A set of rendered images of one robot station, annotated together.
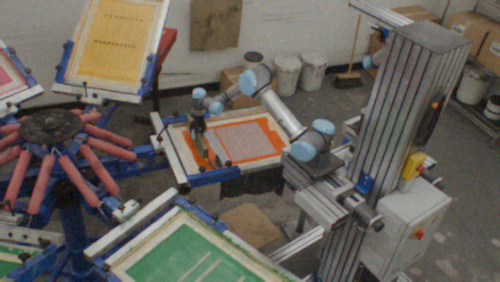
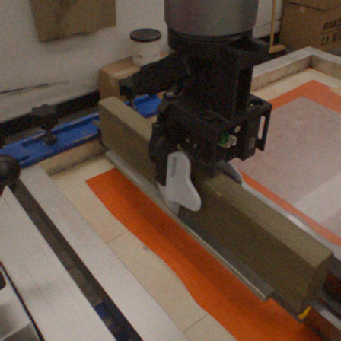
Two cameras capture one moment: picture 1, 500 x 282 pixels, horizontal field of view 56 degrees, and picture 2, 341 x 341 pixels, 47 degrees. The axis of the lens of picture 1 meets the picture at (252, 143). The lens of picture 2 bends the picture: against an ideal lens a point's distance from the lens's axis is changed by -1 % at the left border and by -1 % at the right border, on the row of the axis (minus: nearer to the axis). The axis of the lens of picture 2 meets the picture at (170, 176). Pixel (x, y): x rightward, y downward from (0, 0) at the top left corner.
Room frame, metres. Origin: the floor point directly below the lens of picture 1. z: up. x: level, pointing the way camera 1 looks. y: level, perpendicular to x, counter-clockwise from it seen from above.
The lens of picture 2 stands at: (1.88, 0.43, 1.36)
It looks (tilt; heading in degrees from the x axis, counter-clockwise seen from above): 39 degrees down; 349
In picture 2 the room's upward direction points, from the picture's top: straight up
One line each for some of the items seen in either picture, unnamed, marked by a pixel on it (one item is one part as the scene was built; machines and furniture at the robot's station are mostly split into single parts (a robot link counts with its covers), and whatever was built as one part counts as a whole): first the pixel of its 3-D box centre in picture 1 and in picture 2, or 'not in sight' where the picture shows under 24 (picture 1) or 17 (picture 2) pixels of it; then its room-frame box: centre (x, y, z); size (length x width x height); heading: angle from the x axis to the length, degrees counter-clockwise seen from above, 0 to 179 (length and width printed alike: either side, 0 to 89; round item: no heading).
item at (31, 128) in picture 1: (70, 209); not in sight; (1.86, 1.05, 0.67); 0.39 x 0.39 x 1.35
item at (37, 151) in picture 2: (187, 120); (95, 138); (2.47, 0.45, 0.97); 0.30 x 0.05 x 0.07; 117
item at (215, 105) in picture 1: (214, 104); not in sight; (2.15, 0.24, 1.35); 0.11 x 0.11 x 0.08; 56
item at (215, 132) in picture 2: (198, 121); (211, 95); (2.19, 0.33, 1.19); 0.09 x 0.08 x 0.12; 27
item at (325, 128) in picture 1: (320, 134); not in sight; (1.90, -0.34, 1.42); 0.13 x 0.12 x 0.14; 146
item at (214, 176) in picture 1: (214, 175); not in sight; (1.98, 0.20, 0.97); 0.30 x 0.05 x 0.07; 117
